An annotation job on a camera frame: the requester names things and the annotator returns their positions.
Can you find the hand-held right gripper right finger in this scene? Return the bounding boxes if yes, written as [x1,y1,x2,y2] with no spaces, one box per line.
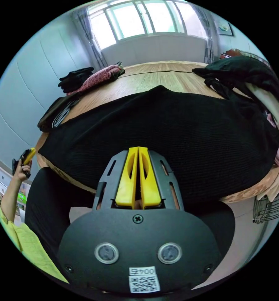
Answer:
[138,146,161,209]

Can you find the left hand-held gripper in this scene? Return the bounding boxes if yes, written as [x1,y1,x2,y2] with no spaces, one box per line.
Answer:
[12,147,36,179]

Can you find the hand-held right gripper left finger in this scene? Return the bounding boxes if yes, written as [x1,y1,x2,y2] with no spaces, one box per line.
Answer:
[115,147,139,210]

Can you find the black pants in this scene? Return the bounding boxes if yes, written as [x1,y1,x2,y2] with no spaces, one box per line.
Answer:
[24,85,279,266]

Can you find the person's left forearm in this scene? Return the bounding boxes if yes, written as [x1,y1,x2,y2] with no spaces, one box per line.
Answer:
[0,174,25,223]

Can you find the person's left hand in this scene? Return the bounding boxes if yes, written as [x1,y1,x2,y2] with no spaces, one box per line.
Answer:
[12,160,33,182]

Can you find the dark folded garment with stripes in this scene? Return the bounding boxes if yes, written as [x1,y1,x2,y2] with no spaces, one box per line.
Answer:
[37,96,81,133]

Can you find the pile of clothes black and red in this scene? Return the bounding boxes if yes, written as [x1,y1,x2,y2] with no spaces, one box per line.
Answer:
[58,61,126,95]

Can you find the bed with woven mat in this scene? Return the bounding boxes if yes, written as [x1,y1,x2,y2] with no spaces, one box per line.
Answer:
[35,61,279,204]

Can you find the grey curtain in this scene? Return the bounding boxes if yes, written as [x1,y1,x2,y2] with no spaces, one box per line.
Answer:
[193,3,216,64]
[70,8,108,69]

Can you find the large pile of clothes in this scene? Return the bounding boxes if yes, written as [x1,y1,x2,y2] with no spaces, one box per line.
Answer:
[192,49,279,203]

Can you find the window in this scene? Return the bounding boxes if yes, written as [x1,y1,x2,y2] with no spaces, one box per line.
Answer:
[86,0,202,43]

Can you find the framed wall picture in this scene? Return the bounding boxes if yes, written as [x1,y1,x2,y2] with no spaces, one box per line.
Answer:
[214,20,234,37]

